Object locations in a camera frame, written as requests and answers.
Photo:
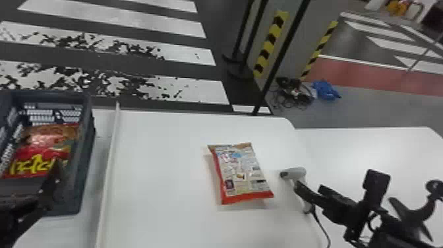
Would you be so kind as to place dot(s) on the grey pillar with striped edges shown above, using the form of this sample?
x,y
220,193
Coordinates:
x,y
294,38

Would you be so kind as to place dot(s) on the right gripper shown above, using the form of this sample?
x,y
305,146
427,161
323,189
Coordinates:
x,y
342,211

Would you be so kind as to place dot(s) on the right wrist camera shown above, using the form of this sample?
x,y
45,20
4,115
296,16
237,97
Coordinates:
x,y
375,187

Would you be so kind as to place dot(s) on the blue cloth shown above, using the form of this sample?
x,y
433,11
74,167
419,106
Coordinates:
x,y
325,90

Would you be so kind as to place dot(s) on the hand scanner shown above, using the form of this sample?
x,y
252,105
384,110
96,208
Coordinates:
x,y
294,173

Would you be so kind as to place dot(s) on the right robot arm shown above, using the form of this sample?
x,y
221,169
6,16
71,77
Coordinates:
x,y
394,235

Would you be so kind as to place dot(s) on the black post on round foot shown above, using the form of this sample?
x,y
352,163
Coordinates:
x,y
238,65

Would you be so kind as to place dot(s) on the red snack packet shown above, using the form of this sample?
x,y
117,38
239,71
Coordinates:
x,y
38,152

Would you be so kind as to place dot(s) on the orange snack packet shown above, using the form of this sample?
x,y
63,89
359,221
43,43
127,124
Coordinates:
x,y
240,173

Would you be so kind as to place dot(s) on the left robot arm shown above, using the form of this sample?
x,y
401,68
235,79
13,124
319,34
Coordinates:
x,y
15,221

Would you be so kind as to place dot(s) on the blue basket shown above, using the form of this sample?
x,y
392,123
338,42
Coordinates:
x,y
81,166

